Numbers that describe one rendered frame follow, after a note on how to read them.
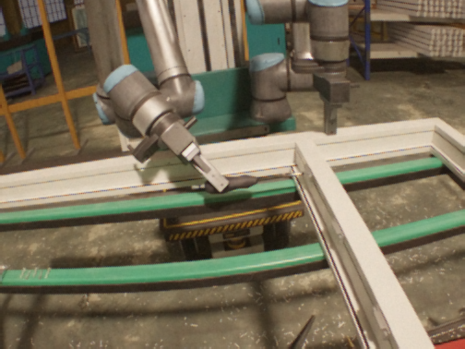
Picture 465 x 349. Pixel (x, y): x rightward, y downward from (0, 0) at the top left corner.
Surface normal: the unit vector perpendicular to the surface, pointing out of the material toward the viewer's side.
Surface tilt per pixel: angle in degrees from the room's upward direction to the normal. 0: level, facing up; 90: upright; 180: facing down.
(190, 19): 90
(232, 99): 90
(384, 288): 0
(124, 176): 90
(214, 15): 90
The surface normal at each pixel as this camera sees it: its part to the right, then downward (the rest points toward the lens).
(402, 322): -0.10, -0.86
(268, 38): 0.08, 0.49
